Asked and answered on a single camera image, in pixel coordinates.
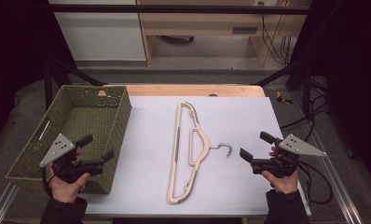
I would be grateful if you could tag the black metal crossbar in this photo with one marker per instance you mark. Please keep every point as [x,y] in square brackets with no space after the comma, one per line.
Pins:
[174,9]

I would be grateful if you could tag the wooden table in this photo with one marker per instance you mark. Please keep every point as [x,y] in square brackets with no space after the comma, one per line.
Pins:
[174,90]

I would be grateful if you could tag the dark curtain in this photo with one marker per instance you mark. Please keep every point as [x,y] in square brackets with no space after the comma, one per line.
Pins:
[354,62]
[16,46]

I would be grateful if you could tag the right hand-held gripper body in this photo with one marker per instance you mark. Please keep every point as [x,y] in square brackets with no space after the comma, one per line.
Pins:
[278,165]

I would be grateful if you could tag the aluminium rail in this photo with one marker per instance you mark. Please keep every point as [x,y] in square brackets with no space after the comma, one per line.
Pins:
[339,186]
[0,203]

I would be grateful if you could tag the chair base with castor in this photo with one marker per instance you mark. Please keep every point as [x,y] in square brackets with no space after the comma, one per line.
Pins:
[177,39]

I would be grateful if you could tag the black metal frame strut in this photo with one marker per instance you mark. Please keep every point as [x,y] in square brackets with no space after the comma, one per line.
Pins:
[78,74]
[283,72]

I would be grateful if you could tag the green woven basket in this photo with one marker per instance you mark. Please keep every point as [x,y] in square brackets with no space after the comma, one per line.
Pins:
[90,121]

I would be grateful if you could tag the wooden desk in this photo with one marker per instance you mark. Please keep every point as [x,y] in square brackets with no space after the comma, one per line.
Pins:
[199,23]

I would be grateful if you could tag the person's left hand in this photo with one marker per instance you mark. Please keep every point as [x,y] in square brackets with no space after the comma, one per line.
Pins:
[67,190]

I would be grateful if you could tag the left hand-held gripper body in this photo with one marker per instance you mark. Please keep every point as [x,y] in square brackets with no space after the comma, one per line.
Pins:
[59,148]

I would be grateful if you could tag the yellow and black tool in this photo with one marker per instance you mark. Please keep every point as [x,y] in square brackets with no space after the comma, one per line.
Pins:
[281,98]

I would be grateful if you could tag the beige plastic clothes hanger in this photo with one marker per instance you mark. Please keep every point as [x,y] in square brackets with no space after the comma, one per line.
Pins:
[176,146]

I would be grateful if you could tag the white cabinet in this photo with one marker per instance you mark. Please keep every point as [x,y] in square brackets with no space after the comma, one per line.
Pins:
[99,37]

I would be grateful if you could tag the person's right hand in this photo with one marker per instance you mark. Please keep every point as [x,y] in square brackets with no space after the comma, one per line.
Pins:
[283,184]

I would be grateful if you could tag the white table mat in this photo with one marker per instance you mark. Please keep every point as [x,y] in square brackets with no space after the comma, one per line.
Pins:
[242,124]

